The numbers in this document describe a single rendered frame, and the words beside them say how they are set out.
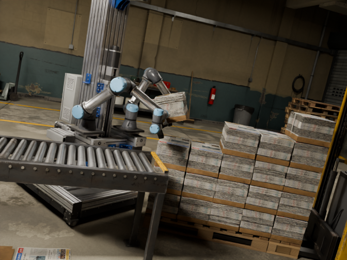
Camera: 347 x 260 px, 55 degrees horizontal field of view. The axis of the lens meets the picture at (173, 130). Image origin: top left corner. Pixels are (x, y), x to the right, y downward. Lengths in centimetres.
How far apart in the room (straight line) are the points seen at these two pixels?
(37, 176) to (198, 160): 142
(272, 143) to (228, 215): 76
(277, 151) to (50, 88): 729
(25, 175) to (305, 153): 221
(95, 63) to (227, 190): 165
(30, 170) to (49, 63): 736
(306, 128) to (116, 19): 194
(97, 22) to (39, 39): 619
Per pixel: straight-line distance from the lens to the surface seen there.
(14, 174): 209
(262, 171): 303
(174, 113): 286
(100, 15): 320
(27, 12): 940
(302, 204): 322
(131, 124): 325
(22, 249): 276
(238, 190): 305
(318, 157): 312
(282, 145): 301
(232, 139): 292
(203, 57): 991
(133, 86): 274
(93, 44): 322
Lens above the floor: 148
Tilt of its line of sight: 11 degrees down
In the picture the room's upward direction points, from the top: 11 degrees clockwise
